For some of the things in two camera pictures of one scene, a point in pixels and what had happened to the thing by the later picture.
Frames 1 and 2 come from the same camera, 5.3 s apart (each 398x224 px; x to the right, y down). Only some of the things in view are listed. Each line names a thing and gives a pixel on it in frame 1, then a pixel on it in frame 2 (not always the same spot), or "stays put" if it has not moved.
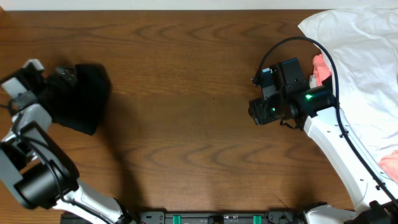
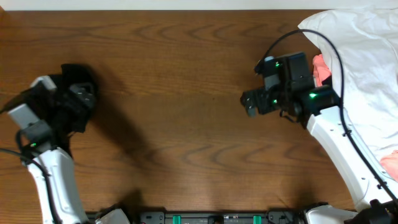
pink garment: (321, 70) stays put
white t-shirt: (363, 45) stays put
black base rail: (214, 217) stays put
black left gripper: (51, 81) -> (79, 112)
